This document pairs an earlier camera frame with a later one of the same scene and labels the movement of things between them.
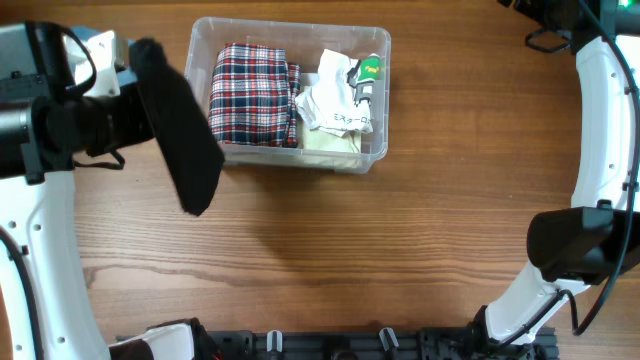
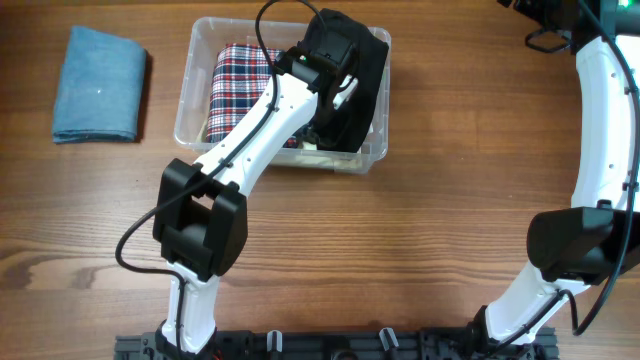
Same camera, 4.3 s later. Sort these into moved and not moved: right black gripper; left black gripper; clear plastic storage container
Moved: left black gripper
Not moved: clear plastic storage container; right black gripper
